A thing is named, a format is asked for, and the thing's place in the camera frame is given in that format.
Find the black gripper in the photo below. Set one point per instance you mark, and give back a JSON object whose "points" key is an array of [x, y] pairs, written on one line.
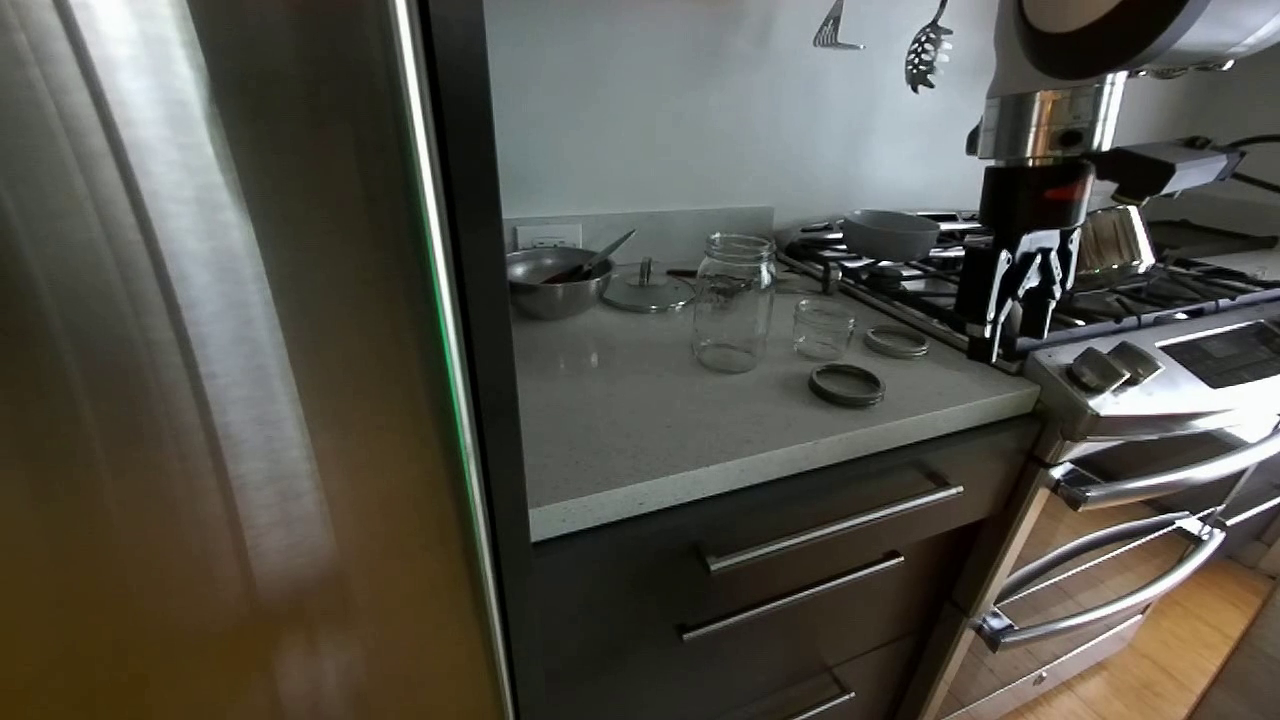
{"points": [[1038, 201]]}

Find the dark round jar cap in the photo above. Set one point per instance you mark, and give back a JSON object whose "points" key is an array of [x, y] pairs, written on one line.
{"points": [[847, 387]]}

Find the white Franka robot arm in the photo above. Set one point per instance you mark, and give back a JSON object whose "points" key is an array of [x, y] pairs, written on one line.
{"points": [[1133, 33]]}

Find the short clear glass jar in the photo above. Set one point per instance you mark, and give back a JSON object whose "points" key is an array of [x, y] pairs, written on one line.
{"points": [[826, 329]]}

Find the tall clear glass jar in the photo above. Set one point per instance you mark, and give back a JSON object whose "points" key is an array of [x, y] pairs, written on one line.
{"points": [[735, 312]]}

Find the grey stove knob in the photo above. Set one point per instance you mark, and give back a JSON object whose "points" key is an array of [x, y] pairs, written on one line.
{"points": [[1095, 369], [1138, 357]]}

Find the stainless steel gas range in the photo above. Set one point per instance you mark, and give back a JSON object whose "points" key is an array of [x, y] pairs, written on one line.
{"points": [[1173, 400]]}

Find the black hanging slotted spoon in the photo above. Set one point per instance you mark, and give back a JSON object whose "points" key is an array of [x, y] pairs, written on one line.
{"points": [[928, 54]]}

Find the black hanging spatula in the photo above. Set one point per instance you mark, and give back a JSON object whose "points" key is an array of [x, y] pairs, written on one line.
{"points": [[838, 33]]}

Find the glass pot lid with knob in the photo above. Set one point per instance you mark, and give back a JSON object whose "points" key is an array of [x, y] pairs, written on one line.
{"points": [[645, 288]]}

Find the metal spoon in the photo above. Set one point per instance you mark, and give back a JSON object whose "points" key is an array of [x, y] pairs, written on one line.
{"points": [[609, 250]]}

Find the metal mixing bowl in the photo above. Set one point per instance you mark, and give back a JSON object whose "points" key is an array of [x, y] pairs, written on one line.
{"points": [[554, 284]]}

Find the dark grey drawer cabinet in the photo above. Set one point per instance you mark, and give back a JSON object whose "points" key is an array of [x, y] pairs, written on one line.
{"points": [[626, 594]]}

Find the stainless steel refrigerator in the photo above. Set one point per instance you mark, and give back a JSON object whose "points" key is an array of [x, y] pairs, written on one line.
{"points": [[201, 400]]}

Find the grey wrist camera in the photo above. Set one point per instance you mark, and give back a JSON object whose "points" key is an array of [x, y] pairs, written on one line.
{"points": [[1165, 170]]}

